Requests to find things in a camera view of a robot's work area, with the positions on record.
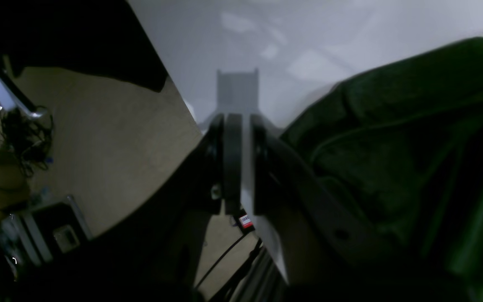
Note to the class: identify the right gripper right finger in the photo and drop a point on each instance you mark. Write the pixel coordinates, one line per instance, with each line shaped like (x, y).
(324, 250)

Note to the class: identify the dark green t-shirt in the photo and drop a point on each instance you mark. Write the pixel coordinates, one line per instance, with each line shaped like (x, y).
(402, 146)

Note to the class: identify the black equipment case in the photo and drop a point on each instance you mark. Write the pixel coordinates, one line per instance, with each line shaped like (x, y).
(40, 234)

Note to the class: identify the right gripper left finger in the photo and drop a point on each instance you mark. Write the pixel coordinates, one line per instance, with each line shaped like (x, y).
(153, 254)

